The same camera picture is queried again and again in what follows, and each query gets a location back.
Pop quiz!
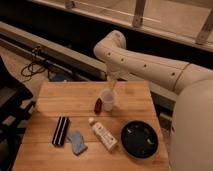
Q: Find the black white striped box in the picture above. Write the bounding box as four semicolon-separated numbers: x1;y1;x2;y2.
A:
52;117;70;147

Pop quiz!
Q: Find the black round plate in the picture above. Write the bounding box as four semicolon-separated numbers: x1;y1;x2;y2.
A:
120;120;158;159

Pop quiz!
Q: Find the clear plastic cup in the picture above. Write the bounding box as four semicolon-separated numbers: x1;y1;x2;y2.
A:
100;88;117;111

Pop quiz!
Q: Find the black cable bundle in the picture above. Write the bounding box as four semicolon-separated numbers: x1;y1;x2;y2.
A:
20;45;51;82

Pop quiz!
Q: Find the white tube bottle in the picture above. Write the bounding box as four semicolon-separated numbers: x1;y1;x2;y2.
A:
88;117;118;152

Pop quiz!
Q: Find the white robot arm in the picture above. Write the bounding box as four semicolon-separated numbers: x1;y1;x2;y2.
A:
94;30;213;171

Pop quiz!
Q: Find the small dark red bottle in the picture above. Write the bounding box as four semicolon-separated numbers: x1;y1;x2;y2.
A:
94;98;102;114

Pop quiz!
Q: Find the black chair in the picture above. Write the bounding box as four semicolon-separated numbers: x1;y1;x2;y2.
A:
0;56;35;171

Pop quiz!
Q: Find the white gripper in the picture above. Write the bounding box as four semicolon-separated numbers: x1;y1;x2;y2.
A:
106;64;127;88

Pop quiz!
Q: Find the blue mitten cloth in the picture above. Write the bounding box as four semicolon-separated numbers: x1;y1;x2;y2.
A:
67;130;88;156

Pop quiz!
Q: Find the blue object on floor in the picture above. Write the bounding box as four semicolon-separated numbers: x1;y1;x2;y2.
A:
50;74;67;82

